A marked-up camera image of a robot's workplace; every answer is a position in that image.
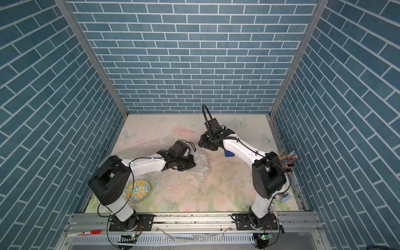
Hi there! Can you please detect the black marker pen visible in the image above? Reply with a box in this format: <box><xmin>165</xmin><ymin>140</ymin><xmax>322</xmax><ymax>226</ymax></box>
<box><xmin>273</xmin><ymin>207</ymin><xmax>285</xmax><ymax>234</ymax></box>

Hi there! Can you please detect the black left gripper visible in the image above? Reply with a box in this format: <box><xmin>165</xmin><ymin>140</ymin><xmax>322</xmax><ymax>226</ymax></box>
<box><xmin>174</xmin><ymin>154</ymin><xmax>198</xmax><ymax>171</ymax></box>

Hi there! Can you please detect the bundle of coloured pencils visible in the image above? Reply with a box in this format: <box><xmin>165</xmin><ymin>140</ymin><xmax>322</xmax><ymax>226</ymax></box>
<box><xmin>280</xmin><ymin>150</ymin><xmax>298</xmax><ymax>167</ymax></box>

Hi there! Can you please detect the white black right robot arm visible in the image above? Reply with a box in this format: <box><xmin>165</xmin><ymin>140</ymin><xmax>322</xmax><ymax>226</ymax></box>
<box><xmin>198</xmin><ymin>118</ymin><xmax>289</xmax><ymax>229</ymax></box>

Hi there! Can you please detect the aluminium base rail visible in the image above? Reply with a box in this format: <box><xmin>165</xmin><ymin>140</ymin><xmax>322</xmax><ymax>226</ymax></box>
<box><xmin>65</xmin><ymin>211</ymin><xmax>323</xmax><ymax>235</ymax></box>

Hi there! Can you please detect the red white marker pen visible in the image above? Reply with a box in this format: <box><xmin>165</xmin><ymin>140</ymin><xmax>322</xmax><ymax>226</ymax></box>
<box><xmin>66</xmin><ymin>230</ymin><xmax>104</xmax><ymax>238</ymax></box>

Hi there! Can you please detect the aluminium corner frame post left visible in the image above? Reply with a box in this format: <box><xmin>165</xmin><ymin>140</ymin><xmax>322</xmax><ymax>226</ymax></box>
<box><xmin>54</xmin><ymin>0</ymin><xmax>128</xmax><ymax>118</ymax></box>

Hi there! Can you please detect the clear bubble wrap sheet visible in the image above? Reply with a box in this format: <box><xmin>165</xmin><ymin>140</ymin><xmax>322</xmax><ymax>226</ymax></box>
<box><xmin>99</xmin><ymin>138</ymin><xmax>210</xmax><ymax>201</ymax></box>

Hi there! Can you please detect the blue white stapler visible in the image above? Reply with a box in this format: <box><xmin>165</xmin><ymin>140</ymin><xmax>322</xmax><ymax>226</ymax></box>
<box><xmin>279</xmin><ymin>193</ymin><xmax>291</xmax><ymax>203</ymax></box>

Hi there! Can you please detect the aluminium corner frame post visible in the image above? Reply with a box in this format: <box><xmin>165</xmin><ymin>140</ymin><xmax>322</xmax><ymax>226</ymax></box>
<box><xmin>54</xmin><ymin>0</ymin><xmax>128</xmax><ymax>118</ymax></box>
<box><xmin>269</xmin><ymin>0</ymin><xmax>329</xmax><ymax>117</ymax></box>

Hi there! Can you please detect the pink pencil holder cup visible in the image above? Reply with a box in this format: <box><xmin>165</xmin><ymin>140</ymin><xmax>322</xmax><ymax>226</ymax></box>
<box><xmin>282</xmin><ymin>163</ymin><xmax>294</xmax><ymax>173</ymax></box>

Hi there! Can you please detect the white vented cable duct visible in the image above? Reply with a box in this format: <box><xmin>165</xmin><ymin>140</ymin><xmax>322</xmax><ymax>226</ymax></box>
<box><xmin>71</xmin><ymin>233</ymin><xmax>255</xmax><ymax>246</ymax></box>

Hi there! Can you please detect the aluminium corner frame post right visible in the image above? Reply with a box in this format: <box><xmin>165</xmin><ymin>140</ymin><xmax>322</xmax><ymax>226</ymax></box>
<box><xmin>269</xmin><ymin>0</ymin><xmax>329</xmax><ymax>117</ymax></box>

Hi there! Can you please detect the blue tape dispenser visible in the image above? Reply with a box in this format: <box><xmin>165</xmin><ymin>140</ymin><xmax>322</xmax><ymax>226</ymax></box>
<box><xmin>224</xmin><ymin>149</ymin><xmax>235</xmax><ymax>157</ymax></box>

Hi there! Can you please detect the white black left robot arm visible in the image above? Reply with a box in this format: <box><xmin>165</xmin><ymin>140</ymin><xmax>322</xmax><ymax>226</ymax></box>
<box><xmin>88</xmin><ymin>140</ymin><xmax>196</xmax><ymax>231</ymax></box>

